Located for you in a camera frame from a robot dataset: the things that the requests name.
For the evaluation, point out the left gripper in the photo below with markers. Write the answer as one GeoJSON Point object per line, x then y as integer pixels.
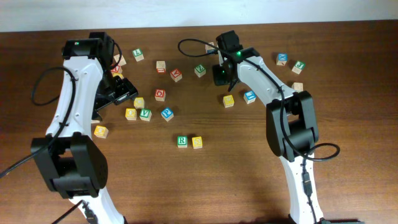
{"type": "Point", "coordinates": [127, 90]}

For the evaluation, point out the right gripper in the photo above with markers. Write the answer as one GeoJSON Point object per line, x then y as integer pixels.
{"type": "Point", "coordinates": [219, 79]}

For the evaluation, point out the yellow S block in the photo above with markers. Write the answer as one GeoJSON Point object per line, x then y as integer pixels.
{"type": "Point", "coordinates": [197, 142]}

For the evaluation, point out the green R block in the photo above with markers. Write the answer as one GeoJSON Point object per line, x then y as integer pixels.
{"type": "Point", "coordinates": [182, 141]}

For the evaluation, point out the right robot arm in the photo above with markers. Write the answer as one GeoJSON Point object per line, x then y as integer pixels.
{"type": "Point", "coordinates": [291, 124]}

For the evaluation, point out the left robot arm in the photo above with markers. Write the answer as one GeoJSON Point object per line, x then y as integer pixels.
{"type": "Point", "coordinates": [67, 158]}

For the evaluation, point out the yellow block centre right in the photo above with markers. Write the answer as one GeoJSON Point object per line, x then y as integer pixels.
{"type": "Point", "coordinates": [228, 101]}

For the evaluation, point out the blue E block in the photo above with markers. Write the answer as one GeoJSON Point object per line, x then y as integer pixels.
{"type": "Point", "coordinates": [249, 97]}

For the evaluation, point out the yellow block upper left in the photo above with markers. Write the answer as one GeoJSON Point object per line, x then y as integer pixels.
{"type": "Point", "coordinates": [118, 75]}

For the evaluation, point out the yellow O block bottom left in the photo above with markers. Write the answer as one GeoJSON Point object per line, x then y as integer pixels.
{"type": "Point", "coordinates": [101, 132]}

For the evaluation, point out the yellow block lower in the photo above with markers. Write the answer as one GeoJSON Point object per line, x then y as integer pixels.
{"type": "Point", "coordinates": [131, 114]}

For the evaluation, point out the green Z block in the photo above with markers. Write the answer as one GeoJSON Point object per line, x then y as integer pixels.
{"type": "Point", "coordinates": [200, 70]}

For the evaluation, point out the red A block left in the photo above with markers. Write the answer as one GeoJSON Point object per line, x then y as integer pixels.
{"type": "Point", "coordinates": [117, 69]}

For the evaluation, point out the red a block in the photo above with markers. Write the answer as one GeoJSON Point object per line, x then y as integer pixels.
{"type": "Point", "coordinates": [176, 75]}
{"type": "Point", "coordinates": [117, 69]}

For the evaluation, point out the yellow block centre left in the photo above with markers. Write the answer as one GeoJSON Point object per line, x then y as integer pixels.
{"type": "Point", "coordinates": [139, 103]}

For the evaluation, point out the blue edged wooden block top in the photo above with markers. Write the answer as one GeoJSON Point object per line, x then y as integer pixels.
{"type": "Point", "coordinates": [210, 48]}

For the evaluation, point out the plain wooden block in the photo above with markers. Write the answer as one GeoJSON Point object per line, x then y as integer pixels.
{"type": "Point", "coordinates": [121, 60]}

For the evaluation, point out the green V block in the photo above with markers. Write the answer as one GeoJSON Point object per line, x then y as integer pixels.
{"type": "Point", "coordinates": [145, 114]}

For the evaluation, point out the blue K block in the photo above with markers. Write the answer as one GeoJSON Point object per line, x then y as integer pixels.
{"type": "Point", "coordinates": [281, 59]}

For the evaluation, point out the red A block centre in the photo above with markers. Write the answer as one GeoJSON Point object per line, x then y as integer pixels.
{"type": "Point", "coordinates": [176, 75]}

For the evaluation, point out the red Q block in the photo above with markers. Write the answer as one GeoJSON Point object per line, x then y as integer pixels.
{"type": "Point", "coordinates": [160, 95]}

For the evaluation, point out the green L block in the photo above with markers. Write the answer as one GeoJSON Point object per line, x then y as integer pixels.
{"type": "Point", "coordinates": [138, 54]}

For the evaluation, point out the green edged wooden block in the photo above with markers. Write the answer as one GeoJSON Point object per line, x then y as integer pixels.
{"type": "Point", "coordinates": [297, 86]}

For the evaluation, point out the blue P block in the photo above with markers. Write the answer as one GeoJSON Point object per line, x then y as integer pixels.
{"type": "Point", "coordinates": [167, 114]}

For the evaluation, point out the green J block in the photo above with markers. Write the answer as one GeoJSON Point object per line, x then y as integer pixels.
{"type": "Point", "coordinates": [298, 67]}

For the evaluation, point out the red edged wooden block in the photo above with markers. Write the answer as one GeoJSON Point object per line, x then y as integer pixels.
{"type": "Point", "coordinates": [160, 66]}

